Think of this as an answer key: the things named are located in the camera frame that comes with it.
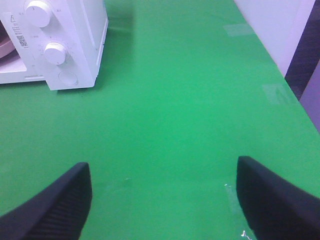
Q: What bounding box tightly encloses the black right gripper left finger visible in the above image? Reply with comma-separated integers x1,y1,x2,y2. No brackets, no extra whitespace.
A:
0,162,92,240

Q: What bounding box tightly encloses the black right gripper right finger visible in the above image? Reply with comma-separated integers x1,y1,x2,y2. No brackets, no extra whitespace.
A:
236,156,320,240

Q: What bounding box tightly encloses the round door release button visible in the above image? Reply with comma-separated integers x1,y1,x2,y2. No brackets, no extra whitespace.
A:
58,71,78,86

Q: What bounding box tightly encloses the clear tape patch front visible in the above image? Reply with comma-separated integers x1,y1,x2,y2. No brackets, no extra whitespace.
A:
224,183,252,240

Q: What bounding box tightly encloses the clear tape patch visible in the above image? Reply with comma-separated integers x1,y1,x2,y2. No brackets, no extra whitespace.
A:
223,23,255,37
224,183,252,240
262,83,293,105

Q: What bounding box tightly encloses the lower white control knob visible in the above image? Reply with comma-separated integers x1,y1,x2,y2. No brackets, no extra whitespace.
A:
43,42,67,65

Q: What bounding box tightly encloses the white control knob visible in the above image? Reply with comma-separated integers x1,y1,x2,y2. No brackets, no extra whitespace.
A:
24,0,53,28
43,42,67,65

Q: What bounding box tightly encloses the white microwave oven body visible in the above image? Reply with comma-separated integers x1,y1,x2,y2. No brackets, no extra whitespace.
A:
0,0,109,90

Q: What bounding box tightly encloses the clear tape patch far right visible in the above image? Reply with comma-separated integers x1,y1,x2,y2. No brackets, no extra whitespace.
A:
223,23,255,37

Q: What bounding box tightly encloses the white warning label with QR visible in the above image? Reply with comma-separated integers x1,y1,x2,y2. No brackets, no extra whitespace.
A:
4,12,29,49

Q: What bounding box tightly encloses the upper white control knob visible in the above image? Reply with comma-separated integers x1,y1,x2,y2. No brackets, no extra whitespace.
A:
24,0,53,28

